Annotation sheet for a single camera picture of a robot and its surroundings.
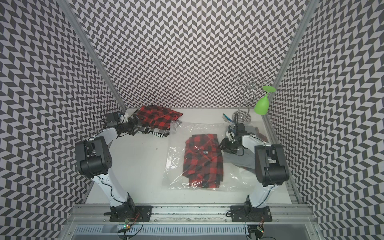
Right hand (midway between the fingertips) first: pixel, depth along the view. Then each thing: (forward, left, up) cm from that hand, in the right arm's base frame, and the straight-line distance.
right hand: (220, 150), depth 93 cm
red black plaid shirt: (+25, +43, +3) cm, 50 cm away
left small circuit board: (-39, +46, +2) cm, 60 cm away
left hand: (+17, +50, +9) cm, 54 cm away
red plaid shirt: (-8, +11, -1) cm, 14 cm away
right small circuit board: (-41, -13, -3) cm, 43 cm away
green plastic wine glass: (+18, -25, +20) cm, 37 cm away
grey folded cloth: (-7, -15, +1) cm, 17 cm away
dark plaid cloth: (+12, -28, -2) cm, 31 cm away
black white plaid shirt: (+14, +42, +1) cm, 44 cm away
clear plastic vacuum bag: (-16, -7, -3) cm, 18 cm away
